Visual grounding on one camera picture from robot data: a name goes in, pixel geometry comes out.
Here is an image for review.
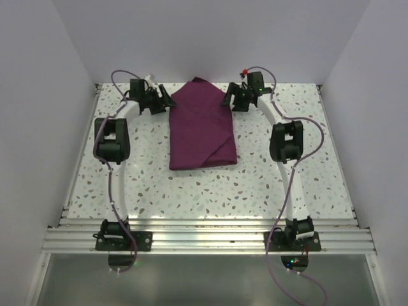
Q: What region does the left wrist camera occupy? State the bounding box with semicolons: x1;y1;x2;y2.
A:
145;74;157;87

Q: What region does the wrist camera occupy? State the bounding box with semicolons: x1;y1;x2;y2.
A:
240;69;248;83
145;74;157;87

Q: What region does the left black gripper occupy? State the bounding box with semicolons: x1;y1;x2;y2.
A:
142;85;176;115

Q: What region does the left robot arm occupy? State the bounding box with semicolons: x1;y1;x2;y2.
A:
93;78;177;251

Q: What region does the purple cloth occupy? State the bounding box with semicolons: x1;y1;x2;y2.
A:
169;77;238;170

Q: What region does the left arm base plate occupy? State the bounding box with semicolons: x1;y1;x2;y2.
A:
93;231;153;252

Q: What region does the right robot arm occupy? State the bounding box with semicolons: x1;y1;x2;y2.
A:
221;69;314;251

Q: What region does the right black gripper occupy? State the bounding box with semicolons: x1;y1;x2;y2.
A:
220;83;250;113

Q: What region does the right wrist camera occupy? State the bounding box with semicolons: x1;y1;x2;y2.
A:
240;69;248;83

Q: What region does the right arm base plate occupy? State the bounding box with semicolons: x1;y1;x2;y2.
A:
263;228;322;252

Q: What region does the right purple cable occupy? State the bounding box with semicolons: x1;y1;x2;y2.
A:
247;66;328;306

